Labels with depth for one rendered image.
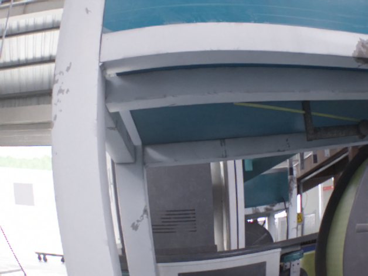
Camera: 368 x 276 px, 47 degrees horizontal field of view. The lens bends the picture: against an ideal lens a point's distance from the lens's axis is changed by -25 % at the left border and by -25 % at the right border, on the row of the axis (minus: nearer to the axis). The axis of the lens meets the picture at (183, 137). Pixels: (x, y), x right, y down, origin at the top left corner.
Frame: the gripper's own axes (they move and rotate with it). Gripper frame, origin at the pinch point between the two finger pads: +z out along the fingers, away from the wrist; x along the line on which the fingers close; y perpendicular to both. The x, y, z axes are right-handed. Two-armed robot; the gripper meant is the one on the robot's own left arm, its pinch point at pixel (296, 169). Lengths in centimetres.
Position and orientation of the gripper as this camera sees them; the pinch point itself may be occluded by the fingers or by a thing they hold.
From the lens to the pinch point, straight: 240.5
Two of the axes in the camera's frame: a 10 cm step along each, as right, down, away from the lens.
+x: -2.5, 2.4, 9.4
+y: 9.7, -0.1, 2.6
